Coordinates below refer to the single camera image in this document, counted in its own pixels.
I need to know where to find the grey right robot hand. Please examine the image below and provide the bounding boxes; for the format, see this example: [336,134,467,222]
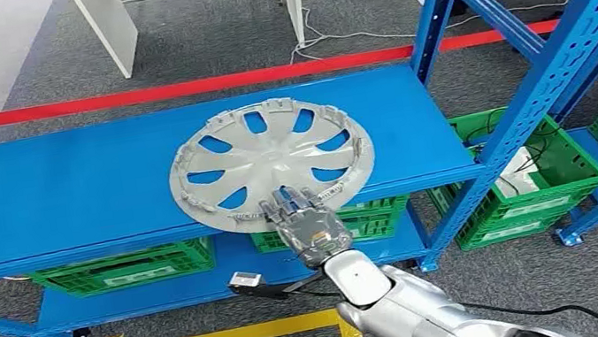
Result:
[256,178,357,275]

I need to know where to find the black right wrist camera bracket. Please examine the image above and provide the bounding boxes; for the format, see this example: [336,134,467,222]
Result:
[244,269,331,307]

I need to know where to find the red barrier tape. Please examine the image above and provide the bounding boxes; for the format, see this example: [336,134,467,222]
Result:
[0,19,563,127]

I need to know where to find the grey plastic wheel hubcap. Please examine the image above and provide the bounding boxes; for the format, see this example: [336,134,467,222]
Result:
[159,85,385,246]

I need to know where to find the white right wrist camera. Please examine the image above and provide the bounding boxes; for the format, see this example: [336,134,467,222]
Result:
[226,267,269,299]

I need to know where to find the low blue metal shelf cart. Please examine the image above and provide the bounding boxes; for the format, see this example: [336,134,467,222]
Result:
[0,53,504,337]

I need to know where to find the white floor cable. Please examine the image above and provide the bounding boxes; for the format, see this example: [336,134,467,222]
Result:
[282,0,575,66]

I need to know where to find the white desk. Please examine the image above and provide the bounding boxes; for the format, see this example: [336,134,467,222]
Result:
[67,0,314,87]

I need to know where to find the white paper sheet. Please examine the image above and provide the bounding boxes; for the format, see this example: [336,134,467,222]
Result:
[491,144,544,201]

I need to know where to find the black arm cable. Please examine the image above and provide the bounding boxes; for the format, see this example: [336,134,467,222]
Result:
[461,282,598,337]

